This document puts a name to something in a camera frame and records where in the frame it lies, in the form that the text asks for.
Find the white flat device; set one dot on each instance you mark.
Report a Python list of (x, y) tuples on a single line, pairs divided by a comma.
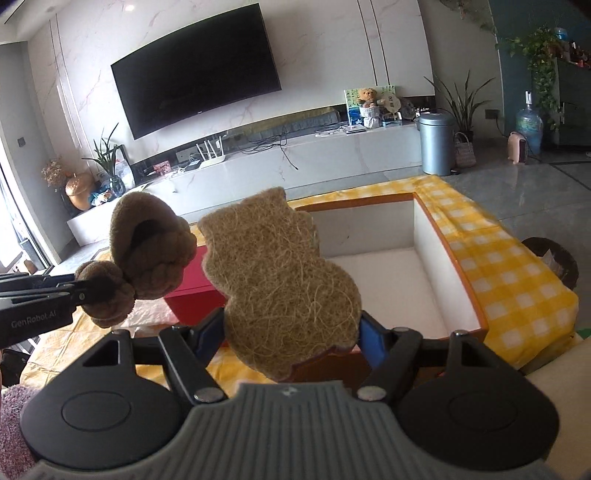
[(356, 129)]

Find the small pink box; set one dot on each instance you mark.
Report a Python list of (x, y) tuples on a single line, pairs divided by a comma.
[(161, 167)]

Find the dried flower bunch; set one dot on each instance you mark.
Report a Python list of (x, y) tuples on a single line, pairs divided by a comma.
[(53, 170)]

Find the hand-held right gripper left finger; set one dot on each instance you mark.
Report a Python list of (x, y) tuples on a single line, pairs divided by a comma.
[(213, 330)]

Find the white orange-rimmed storage box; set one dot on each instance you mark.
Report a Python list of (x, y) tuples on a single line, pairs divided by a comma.
[(392, 277)]

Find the white wifi router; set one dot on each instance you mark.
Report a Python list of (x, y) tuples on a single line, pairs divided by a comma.
[(207, 159)]

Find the grey metal trash can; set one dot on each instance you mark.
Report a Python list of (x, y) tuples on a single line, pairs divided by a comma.
[(436, 143)]

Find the green plant in glass vase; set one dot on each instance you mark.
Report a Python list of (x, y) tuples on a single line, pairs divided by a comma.
[(111, 170)]

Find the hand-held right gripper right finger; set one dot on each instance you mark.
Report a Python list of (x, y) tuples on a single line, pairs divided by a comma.
[(369, 334)]

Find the white textured pot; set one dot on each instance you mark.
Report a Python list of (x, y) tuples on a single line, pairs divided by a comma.
[(371, 117)]

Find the green trailing plant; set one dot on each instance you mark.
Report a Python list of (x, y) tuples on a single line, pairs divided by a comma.
[(538, 55)]

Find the red cardboard box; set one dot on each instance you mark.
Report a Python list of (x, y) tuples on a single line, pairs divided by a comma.
[(194, 295)]

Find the illustrated picture board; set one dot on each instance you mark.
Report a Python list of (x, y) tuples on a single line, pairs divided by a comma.
[(352, 104)]

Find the black flat television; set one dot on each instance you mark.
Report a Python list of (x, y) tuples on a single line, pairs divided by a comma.
[(194, 74)]

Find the woven basket bag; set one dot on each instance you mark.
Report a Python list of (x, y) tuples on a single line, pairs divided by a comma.
[(464, 154)]

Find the brown plush toy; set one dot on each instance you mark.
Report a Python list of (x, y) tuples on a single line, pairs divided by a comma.
[(161, 258)]

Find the black wicker basket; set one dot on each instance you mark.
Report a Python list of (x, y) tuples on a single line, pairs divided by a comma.
[(554, 263)]

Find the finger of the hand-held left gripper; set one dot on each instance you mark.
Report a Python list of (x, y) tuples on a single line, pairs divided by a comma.
[(55, 294), (37, 279)]

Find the white tv console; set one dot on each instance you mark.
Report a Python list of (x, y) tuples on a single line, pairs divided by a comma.
[(323, 157)]

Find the pink space heater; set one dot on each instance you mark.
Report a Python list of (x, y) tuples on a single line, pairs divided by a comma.
[(518, 147)]

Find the brown loofah scrub pad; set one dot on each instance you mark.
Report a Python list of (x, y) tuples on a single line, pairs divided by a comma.
[(281, 277)]

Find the purple fluffy cloth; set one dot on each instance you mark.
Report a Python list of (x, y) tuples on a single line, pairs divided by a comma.
[(14, 424)]

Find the small brown teddy bear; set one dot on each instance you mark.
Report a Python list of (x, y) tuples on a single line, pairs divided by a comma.
[(368, 97)]

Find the long-leaved potted plant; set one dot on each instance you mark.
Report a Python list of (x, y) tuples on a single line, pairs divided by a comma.
[(461, 106)]

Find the dark cabinet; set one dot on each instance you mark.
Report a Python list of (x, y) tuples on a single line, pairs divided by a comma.
[(575, 106)]

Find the yellow checkered tablecloth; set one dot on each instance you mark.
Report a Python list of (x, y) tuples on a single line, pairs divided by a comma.
[(498, 277)]

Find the blue water jug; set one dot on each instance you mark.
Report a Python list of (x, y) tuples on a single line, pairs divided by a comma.
[(528, 124)]

